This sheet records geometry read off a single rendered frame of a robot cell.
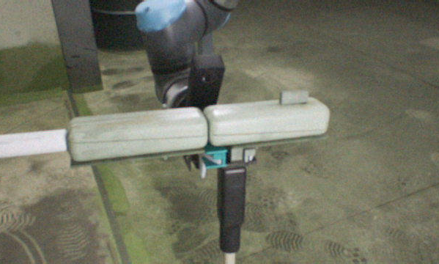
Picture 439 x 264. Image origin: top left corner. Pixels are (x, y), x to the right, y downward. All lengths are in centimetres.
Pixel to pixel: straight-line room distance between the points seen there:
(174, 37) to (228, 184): 31
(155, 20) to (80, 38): 164
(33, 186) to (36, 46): 88
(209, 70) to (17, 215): 117
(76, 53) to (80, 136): 192
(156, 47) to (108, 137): 31
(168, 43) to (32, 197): 108
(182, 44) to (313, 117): 31
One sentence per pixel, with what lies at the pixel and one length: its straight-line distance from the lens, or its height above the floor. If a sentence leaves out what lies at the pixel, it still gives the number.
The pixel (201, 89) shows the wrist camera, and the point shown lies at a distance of 58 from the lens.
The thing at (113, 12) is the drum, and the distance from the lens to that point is 286.
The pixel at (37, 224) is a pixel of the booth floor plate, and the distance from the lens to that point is 154.
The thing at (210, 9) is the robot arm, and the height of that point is 84.
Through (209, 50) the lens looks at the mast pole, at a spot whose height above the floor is 48.
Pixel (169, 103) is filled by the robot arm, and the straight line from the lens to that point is 66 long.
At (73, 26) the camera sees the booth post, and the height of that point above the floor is 40.
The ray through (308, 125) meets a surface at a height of 80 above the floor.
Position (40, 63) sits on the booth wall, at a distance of 235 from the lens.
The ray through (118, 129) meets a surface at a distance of 44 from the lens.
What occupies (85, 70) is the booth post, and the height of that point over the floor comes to 14.
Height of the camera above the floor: 105
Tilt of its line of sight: 32 degrees down
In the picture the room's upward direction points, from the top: straight up
